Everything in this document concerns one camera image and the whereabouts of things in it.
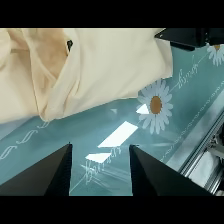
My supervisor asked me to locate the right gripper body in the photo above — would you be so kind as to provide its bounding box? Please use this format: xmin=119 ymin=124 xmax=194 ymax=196
xmin=154 ymin=27 xmax=224 ymax=52

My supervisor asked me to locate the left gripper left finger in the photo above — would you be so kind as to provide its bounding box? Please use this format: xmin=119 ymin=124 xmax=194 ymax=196
xmin=0 ymin=143 xmax=73 ymax=197

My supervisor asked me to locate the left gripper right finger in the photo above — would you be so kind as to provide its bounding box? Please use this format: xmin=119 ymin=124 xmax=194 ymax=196
xmin=128 ymin=144 xmax=215 ymax=197

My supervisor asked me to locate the cream T-shirt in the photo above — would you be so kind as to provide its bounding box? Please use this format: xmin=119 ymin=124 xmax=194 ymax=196
xmin=0 ymin=27 xmax=175 ymax=125

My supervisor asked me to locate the silver frame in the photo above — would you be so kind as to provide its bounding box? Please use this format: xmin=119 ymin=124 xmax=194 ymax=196
xmin=177 ymin=114 xmax=224 ymax=197

